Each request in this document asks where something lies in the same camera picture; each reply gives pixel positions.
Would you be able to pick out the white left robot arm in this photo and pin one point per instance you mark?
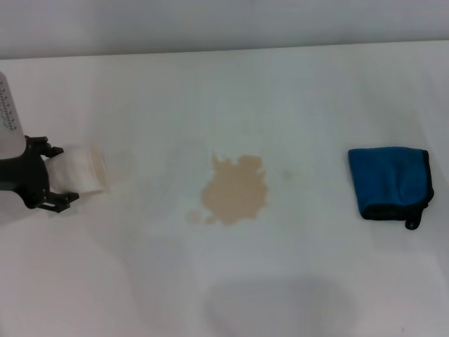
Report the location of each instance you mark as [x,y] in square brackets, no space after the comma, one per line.
[10,119]

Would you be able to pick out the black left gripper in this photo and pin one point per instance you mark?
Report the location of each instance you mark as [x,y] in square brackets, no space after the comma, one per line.
[24,175]

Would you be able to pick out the brown water stain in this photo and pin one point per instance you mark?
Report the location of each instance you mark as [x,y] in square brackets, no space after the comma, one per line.
[235,191]

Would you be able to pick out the white paper cup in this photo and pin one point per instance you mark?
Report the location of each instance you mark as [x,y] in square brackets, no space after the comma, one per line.
[79,170]

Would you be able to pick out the blue rag with black trim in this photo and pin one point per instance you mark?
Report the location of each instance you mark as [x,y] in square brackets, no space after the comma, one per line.
[386,179]

